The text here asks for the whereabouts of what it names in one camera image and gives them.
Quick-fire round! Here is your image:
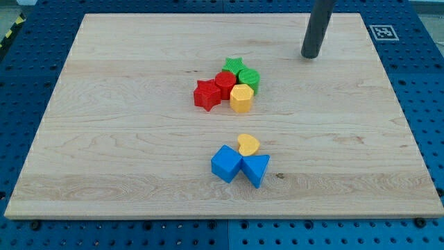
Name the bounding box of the white fiducial marker tag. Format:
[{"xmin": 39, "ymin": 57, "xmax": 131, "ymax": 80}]
[{"xmin": 369, "ymin": 24, "xmax": 399, "ymax": 41}]

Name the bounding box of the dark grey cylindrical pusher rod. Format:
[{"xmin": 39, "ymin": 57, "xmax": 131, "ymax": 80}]
[{"xmin": 301, "ymin": 0, "xmax": 336, "ymax": 59}]

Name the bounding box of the light wooden board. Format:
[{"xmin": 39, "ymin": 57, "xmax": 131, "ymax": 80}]
[{"xmin": 5, "ymin": 13, "xmax": 443, "ymax": 220}]

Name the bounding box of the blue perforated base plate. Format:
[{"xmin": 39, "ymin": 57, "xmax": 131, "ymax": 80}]
[{"xmin": 1, "ymin": 1, "xmax": 443, "ymax": 249}]

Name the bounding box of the blue cube block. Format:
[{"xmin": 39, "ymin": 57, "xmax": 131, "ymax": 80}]
[{"xmin": 211, "ymin": 144, "xmax": 242, "ymax": 183}]

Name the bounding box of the red star block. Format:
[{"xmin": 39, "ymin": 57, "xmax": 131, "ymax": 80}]
[{"xmin": 193, "ymin": 79, "xmax": 221, "ymax": 112}]

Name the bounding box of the blue triangle block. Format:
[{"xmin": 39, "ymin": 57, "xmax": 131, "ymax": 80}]
[{"xmin": 241, "ymin": 155, "xmax": 270, "ymax": 189}]

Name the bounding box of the yellow hexagon block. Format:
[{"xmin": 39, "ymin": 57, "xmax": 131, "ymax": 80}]
[{"xmin": 230, "ymin": 84, "xmax": 254, "ymax": 113}]

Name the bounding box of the green cylinder block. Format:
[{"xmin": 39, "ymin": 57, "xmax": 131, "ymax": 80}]
[{"xmin": 238, "ymin": 68, "xmax": 260, "ymax": 95}]

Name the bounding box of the green star block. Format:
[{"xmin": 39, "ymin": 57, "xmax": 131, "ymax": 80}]
[{"xmin": 221, "ymin": 58, "xmax": 247, "ymax": 76}]

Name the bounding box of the yellow heart block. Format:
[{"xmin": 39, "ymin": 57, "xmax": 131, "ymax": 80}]
[{"xmin": 237, "ymin": 133, "xmax": 260, "ymax": 156}]

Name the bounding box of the red cylinder block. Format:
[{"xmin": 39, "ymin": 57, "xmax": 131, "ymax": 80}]
[{"xmin": 215, "ymin": 72, "xmax": 237, "ymax": 100}]

